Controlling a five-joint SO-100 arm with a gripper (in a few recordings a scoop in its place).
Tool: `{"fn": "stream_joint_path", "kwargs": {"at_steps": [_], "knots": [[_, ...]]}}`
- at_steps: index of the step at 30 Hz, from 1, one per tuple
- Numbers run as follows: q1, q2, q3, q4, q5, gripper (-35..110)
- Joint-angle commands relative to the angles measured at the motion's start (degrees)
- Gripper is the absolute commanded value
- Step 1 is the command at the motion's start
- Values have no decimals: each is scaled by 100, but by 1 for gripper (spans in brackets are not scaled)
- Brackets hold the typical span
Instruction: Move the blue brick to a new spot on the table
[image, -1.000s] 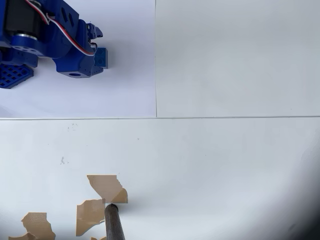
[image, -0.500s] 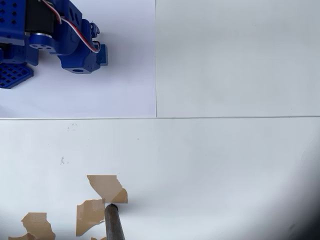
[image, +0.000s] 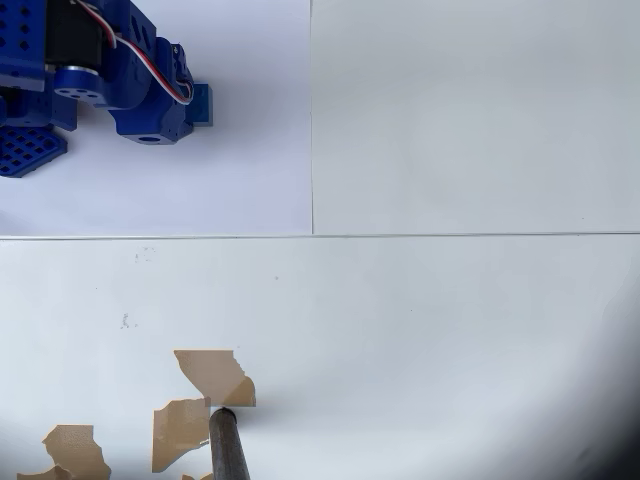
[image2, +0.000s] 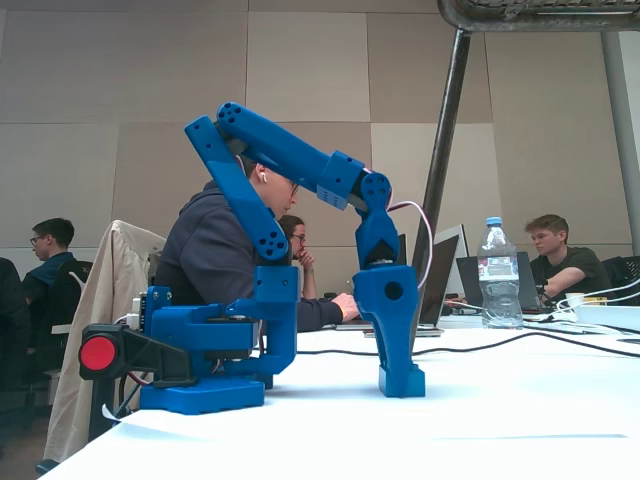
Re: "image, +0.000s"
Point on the white paper sheet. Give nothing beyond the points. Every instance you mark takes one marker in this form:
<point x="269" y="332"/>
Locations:
<point x="225" y="165"/>

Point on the blue toy brick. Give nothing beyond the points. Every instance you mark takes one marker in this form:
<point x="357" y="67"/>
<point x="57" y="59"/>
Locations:
<point x="202" y="102"/>

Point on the tall tan torn tape piece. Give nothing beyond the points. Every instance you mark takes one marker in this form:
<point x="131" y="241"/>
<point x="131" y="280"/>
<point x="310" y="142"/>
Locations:
<point x="175" y="435"/>

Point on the large tan torn tape piece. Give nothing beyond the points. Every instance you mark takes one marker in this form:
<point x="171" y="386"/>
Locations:
<point x="215" y="375"/>

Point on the small tan torn tape piece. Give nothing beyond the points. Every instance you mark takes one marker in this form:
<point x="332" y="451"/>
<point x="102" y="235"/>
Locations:
<point x="42" y="474"/>

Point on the metal camera stand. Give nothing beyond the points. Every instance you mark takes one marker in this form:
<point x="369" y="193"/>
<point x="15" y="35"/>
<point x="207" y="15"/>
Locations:
<point x="227" y="445"/>

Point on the blue SO-100 robot arm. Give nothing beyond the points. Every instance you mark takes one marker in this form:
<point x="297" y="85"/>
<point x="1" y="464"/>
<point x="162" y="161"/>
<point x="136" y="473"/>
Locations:
<point x="30" y="60"/>

